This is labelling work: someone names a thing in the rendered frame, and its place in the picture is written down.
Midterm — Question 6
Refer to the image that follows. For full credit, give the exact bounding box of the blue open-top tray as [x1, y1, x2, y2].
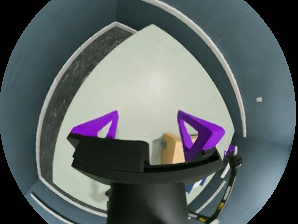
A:
[185, 179, 206, 194]

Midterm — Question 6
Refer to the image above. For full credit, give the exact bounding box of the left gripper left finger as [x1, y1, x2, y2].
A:
[71, 111, 118, 139]

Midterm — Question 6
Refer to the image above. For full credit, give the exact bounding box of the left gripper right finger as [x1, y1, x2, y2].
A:
[177, 109, 225, 161]

